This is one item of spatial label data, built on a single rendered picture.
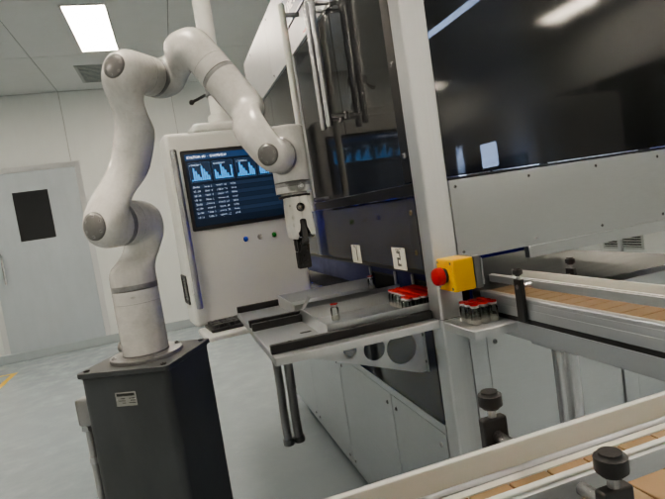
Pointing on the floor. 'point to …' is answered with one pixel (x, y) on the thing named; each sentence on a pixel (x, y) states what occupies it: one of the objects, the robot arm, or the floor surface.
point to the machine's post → (433, 217)
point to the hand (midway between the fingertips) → (304, 259)
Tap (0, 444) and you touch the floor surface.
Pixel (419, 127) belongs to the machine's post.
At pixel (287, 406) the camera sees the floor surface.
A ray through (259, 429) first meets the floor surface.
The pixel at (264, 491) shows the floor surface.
